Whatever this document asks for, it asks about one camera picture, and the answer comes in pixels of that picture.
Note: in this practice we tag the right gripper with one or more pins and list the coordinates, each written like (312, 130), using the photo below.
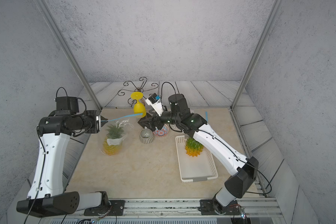
(158, 119)

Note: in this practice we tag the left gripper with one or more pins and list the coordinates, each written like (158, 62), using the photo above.
(98, 123)

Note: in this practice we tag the pineapple from bag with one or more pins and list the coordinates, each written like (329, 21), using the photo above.
(193, 148)

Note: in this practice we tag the zip-top bag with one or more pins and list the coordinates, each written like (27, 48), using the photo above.
(206, 116)
(125, 122)

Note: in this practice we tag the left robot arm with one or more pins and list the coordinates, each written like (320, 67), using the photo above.
(47, 196)

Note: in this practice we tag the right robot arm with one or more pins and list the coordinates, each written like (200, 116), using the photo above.
(243, 170)

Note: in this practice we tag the grey ribbed ceramic cup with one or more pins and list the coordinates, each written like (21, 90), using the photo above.
(146, 136)

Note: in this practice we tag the red blue patterned bowl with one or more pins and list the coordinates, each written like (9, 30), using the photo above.
(162, 132)

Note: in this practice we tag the yellow plastic wine glass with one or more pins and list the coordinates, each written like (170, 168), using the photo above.
(139, 107)

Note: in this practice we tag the white perforated plastic basket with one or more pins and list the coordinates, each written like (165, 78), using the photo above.
(194, 169)

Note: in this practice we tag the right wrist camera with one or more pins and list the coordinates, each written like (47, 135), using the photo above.
(155, 101)

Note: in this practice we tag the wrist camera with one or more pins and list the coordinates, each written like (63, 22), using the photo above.
(67, 104)
(155, 101)

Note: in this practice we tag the copper wire glass stand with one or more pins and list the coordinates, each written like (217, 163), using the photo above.
(130, 86)

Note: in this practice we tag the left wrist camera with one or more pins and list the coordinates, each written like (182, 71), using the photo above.
(67, 104)

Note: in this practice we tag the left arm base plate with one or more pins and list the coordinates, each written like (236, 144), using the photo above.
(110, 208)

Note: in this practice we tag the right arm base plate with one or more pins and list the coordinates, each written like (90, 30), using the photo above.
(212, 207)

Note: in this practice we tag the aluminium mounting rail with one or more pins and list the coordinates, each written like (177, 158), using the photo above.
(182, 211)

